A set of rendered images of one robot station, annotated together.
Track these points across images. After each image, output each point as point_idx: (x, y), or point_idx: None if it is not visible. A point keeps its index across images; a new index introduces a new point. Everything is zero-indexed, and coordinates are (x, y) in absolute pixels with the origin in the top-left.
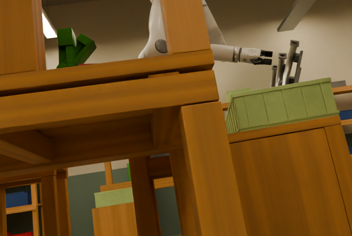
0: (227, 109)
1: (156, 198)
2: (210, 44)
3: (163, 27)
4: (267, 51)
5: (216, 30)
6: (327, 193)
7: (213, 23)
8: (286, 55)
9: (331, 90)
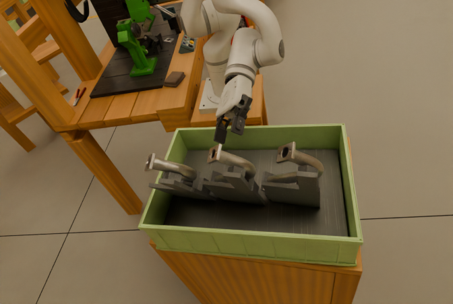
0: (246, 126)
1: (265, 121)
2: (235, 32)
3: None
4: (232, 121)
5: (227, 12)
6: None
7: (214, 4)
8: (212, 160)
9: (147, 234)
